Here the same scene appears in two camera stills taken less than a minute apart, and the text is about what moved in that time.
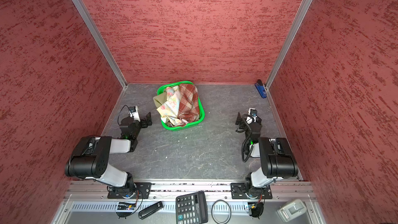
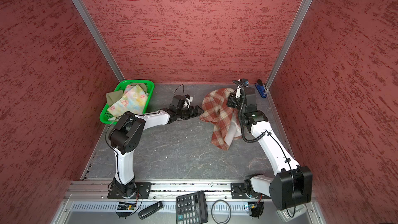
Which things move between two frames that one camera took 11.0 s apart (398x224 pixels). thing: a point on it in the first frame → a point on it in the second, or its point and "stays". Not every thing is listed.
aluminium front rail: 75,190 stays
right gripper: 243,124 → 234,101
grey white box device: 292,210 stays
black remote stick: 150,210 stays
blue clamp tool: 260,88 stays
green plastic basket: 201,114 → 150,86
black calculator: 191,208 stays
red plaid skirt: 188,104 → 226,119
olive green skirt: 159,99 → 112,97
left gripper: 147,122 → 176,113
